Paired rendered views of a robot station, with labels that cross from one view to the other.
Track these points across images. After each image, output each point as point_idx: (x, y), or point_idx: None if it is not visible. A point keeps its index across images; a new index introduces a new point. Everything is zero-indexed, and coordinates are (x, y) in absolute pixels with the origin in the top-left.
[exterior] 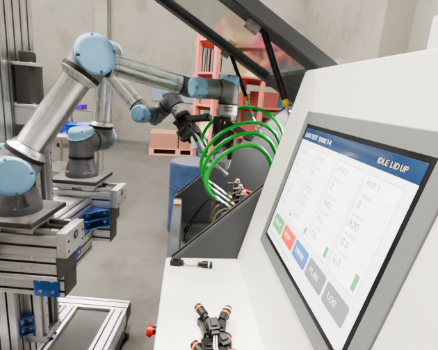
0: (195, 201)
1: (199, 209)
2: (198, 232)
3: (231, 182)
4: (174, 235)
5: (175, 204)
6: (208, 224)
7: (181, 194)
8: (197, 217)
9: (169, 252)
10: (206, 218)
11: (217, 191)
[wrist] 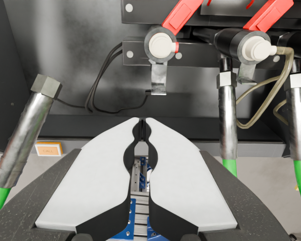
0: None
1: (101, 111)
2: (82, 84)
3: (153, 70)
4: (209, 150)
5: (61, 151)
6: (38, 60)
7: None
8: (21, 86)
9: (264, 154)
10: (16, 65)
11: None
